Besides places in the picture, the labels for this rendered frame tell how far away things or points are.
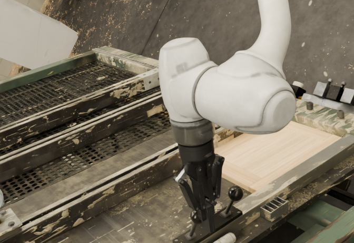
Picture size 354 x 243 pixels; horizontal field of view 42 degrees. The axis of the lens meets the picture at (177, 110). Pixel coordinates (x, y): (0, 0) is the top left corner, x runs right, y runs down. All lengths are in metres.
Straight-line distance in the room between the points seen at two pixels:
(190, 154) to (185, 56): 0.21
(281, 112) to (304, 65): 2.22
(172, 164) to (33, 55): 3.92
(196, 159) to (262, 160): 0.60
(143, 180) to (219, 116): 0.72
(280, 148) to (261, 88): 0.86
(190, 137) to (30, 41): 4.42
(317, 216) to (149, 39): 3.10
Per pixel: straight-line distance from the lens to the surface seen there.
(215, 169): 1.03
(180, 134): 0.92
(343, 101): 1.83
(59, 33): 5.32
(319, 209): 1.39
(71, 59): 2.93
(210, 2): 3.80
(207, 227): 1.08
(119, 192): 1.44
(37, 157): 1.79
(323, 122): 1.67
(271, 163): 1.50
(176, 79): 0.85
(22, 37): 5.21
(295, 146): 1.60
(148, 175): 1.47
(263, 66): 0.78
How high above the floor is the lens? 2.30
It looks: 40 degrees down
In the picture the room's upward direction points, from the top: 68 degrees counter-clockwise
